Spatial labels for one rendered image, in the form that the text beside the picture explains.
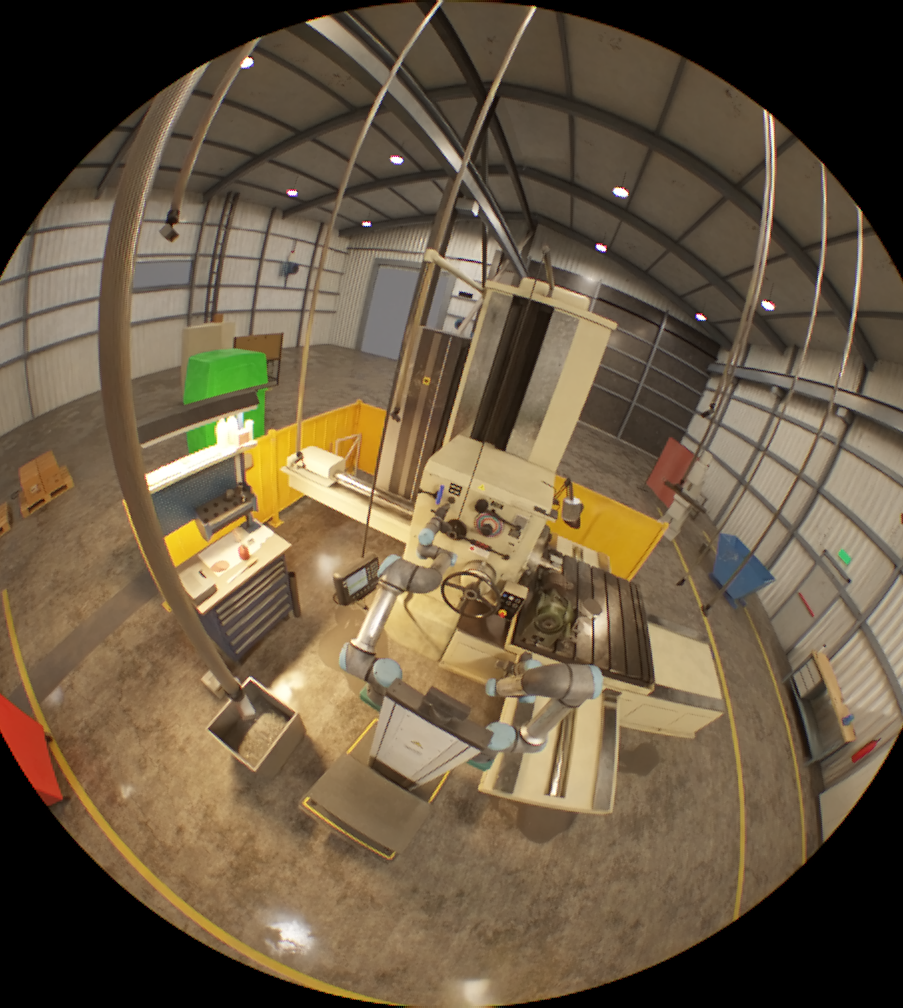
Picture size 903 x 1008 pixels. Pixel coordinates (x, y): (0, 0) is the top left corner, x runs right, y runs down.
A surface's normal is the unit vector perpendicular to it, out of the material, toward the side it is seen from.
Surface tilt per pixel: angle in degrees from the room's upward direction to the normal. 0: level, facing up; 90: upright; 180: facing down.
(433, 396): 90
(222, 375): 84
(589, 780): 0
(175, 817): 0
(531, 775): 0
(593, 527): 90
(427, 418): 90
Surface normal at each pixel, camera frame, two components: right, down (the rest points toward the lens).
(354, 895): 0.26, -0.81
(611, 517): -0.33, 0.44
